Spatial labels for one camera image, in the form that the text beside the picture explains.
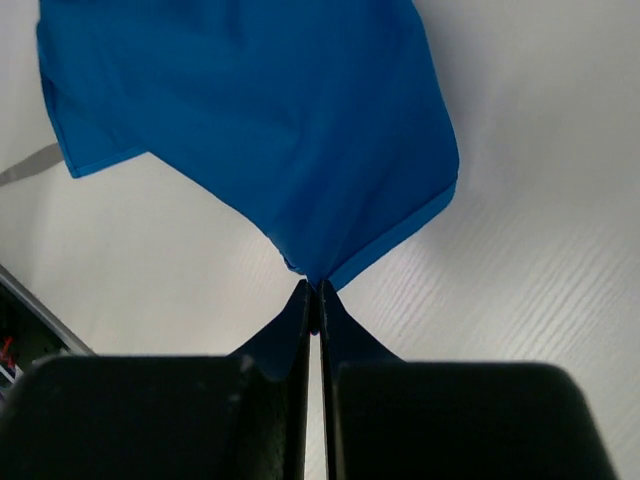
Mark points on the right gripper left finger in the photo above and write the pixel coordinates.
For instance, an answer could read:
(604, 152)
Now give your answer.
(238, 416)

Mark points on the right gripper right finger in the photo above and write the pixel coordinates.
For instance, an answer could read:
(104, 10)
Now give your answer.
(387, 418)

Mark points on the blue cloth napkin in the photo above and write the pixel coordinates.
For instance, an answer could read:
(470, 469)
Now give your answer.
(321, 122)

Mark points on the aluminium front rail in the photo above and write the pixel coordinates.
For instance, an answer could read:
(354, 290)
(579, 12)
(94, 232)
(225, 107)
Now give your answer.
(34, 329)

